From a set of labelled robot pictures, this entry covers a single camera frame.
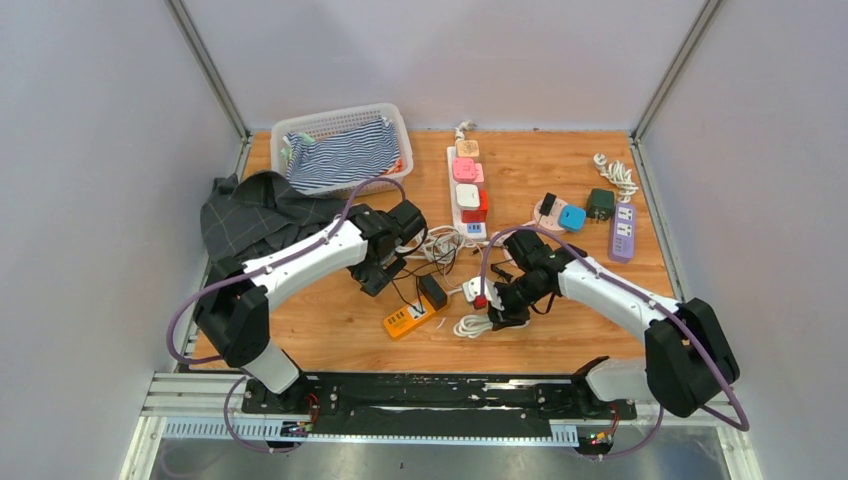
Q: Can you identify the white plastic basket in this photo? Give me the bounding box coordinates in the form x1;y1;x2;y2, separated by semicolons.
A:
270;103;414;197

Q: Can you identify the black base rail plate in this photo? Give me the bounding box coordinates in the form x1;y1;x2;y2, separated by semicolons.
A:
224;372;637;446

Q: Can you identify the beige round-pattern plug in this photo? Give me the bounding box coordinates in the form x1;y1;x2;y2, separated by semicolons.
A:
455;139;480;158

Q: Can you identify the purple strip white cable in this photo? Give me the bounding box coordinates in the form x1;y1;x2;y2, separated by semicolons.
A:
592;152;641;205

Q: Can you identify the dark grey plaid cloth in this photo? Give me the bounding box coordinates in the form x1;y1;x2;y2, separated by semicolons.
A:
200;171;345;262

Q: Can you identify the thin black cable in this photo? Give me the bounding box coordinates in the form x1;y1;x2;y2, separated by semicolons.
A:
390;231;465;313

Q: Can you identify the white plug adapter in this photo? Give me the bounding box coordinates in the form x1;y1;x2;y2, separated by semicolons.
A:
454;183;481;211

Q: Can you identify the blue plug adapter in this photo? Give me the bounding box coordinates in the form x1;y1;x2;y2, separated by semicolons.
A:
557;204;587;232

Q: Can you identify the black power adapter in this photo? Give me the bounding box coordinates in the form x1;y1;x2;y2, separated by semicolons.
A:
417;274;448;310

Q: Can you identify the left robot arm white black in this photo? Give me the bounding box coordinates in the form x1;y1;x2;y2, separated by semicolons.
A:
192;200;427;413

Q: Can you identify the orange power strip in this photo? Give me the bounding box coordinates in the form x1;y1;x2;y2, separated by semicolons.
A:
382;297;449;340

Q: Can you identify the orange strip white cable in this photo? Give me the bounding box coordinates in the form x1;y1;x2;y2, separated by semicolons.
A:
453;313;495;340

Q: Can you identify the small black charger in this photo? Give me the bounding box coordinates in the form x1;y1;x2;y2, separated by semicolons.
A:
537;192;557;217

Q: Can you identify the purple power strip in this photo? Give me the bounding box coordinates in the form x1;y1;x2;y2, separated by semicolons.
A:
608;203;636;264

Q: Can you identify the pink plug adapter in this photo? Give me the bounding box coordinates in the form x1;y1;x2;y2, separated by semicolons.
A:
451;157;484;185

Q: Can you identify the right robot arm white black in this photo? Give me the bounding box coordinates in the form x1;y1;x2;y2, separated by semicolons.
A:
471;226;747;430

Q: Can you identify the dark green plug adapter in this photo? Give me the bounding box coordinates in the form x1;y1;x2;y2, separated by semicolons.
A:
586;188;616;221

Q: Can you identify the red plug adapter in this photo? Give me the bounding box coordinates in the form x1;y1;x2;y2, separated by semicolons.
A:
461;189;490;225

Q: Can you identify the long white power strip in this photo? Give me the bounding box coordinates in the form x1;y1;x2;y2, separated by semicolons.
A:
446;146;489;242

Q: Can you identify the blue white striped cloth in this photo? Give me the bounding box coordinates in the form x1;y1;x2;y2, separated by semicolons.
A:
281;117;401;193

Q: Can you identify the white coiled power cable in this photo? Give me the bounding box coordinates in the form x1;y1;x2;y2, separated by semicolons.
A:
413;226;468;266

